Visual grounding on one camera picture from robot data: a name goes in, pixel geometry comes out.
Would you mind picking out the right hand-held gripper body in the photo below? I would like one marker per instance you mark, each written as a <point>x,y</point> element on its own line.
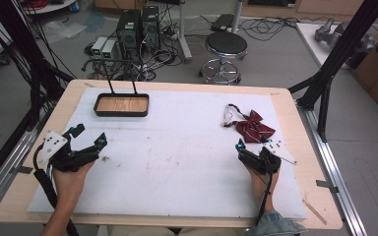
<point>259,162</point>

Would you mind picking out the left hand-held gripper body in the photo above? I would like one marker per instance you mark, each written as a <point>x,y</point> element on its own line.
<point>66,159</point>

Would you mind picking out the dark red striped bow tie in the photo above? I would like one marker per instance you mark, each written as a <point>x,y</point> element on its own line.
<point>253,128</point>

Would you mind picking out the person's right hand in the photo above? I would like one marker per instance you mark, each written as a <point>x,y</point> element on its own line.
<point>262,187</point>

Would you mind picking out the person's left hand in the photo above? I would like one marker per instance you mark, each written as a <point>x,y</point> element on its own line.
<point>69,185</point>

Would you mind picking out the black tray with rod stand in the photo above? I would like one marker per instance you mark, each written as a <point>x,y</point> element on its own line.
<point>122,105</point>

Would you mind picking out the black tape piece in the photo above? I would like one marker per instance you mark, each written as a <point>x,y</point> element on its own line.
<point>24,169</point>

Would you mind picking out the white foam mat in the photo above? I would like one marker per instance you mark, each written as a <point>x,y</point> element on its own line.
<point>177,164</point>

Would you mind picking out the grey tape piece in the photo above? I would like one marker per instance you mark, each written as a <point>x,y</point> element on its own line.
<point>326,185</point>

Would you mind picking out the thin wooden stick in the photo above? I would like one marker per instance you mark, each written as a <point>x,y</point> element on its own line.
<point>315,212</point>

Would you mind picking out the small white device box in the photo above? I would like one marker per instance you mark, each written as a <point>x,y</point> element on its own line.
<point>109,49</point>
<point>98,46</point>

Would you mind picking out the clear plastic sheet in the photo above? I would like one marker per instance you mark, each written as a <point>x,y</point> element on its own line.
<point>64,30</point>

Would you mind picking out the black round stool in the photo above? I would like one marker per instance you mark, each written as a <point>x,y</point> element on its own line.
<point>226,44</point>

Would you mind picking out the white platform board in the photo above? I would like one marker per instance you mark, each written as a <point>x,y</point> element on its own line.
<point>311,42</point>

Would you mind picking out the black computer tower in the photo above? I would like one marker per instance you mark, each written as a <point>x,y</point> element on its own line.
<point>151,28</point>
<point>129,31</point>

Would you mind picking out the grey metal stand leg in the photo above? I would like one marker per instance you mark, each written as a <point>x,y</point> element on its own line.
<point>183,36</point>

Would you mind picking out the grey pole with black base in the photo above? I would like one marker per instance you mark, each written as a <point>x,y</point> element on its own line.
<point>224,22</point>

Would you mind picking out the grey machine part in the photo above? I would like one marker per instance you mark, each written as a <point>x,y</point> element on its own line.
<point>329,32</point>

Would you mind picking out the round white table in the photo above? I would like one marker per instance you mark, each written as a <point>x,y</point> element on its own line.
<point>50,6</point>

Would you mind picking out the aluminium rail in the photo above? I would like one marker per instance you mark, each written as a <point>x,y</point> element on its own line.
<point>334,170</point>
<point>3,177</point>

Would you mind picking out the black metal frame stand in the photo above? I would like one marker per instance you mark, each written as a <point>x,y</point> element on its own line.
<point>23,55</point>
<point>344,49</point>

